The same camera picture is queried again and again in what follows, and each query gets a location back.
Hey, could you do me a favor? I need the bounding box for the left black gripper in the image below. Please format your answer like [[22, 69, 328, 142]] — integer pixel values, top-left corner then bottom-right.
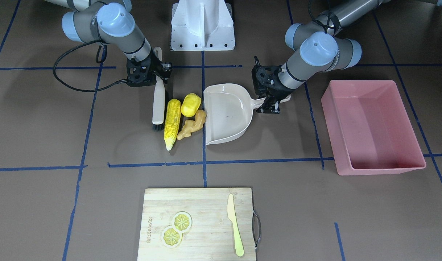
[[254, 56, 288, 114]]

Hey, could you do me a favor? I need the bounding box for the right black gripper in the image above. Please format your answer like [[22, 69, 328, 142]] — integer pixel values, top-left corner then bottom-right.
[[126, 54, 172, 87]]

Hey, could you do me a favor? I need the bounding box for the beige plastic dustpan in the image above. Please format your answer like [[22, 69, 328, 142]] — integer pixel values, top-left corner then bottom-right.
[[203, 83, 291, 145]]

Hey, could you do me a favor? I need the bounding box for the yellow toy corn cob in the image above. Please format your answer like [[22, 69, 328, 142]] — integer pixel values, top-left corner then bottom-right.
[[164, 99, 181, 151]]

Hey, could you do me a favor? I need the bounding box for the yellow toy lemon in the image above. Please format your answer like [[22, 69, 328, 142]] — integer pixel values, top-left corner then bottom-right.
[[181, 93, 202, 117]]

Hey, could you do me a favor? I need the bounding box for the toy ginger root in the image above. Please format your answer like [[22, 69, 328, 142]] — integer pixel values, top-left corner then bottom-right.
[[176, 110, 207, 140]]

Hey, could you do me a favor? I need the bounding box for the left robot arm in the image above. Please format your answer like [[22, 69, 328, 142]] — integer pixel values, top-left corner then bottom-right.
[[251, 0, 385, 114]]

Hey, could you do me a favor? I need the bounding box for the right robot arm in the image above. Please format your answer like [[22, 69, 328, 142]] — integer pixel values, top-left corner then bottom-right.
[[52, 0, 172, 87]]

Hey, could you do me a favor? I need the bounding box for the pink plastic bin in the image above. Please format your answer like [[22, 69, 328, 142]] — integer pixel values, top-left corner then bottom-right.
[[321, 80, 426, 176]]

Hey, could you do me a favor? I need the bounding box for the yellow plastic knife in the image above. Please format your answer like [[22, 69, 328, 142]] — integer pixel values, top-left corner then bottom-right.
[[227, 194, 244, 257]]

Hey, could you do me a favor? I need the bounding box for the wooden cutting board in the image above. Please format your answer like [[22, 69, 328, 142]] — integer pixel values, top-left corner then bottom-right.
[[137, 188, 258, 261]]

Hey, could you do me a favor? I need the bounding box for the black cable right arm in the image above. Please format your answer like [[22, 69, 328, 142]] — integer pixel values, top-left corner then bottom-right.
[[53, 39, 129, 92]]

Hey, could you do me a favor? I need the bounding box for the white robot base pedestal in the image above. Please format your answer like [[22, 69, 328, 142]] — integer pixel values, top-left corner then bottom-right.
[[170, 0, 236, 51]]

